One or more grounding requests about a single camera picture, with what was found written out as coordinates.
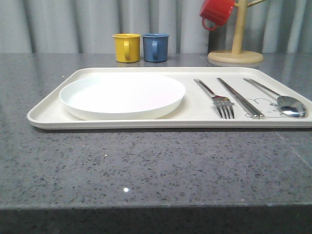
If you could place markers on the red enamel mug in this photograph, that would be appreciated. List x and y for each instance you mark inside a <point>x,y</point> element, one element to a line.
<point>216,11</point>

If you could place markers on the grey pleated curtain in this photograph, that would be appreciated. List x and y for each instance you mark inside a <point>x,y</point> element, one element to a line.
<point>87,26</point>

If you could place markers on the wooden mug tree stand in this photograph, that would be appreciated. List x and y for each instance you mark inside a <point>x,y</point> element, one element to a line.
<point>236,55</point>

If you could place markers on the silver chopstick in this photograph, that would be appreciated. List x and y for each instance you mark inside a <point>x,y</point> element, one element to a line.
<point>234,95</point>
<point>241,97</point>

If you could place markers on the silver metal fork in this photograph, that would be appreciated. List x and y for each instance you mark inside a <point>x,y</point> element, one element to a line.
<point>223,104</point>

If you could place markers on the cream rabbit serving tray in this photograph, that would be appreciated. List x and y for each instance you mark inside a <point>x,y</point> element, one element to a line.
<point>196,109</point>

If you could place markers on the white round plate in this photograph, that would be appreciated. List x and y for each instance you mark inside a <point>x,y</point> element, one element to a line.
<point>122,97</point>

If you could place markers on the yellow enamel mug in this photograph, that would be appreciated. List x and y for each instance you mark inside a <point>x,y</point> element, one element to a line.
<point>127,47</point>

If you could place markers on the blue enamel mug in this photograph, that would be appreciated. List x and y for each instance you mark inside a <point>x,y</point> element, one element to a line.
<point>155,47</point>

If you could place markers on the silver metal spoon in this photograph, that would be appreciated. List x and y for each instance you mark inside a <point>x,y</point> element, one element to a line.
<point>288,106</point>

